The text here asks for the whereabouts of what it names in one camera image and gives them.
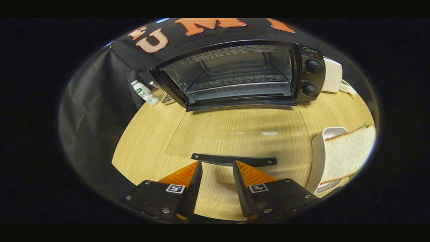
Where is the white rectangular tray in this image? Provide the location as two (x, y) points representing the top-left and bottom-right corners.
(305, 127), (349, 195)

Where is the white bottle with green label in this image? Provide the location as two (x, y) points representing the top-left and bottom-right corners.
(131, 80), (160, 106)

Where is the metal wire rack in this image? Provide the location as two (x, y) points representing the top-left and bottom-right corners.
(149, 81), (174, 104)

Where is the white bread lettuce sandwich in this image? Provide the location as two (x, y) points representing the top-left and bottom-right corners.
(321, 122), (376, 185)

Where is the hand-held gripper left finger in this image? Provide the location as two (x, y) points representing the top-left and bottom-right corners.
(119, 160), (204, 223)

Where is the white toaster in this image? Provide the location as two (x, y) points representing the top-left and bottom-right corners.
(322, 57), (343, 93)

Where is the small white and green dish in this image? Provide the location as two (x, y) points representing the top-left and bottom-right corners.
(339, 80), (357, 97)

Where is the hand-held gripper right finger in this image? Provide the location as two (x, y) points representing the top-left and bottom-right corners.
(232, 160), (320, 223)

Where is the black toaster oven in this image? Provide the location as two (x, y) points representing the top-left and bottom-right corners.
(149, 40), (326, 167)

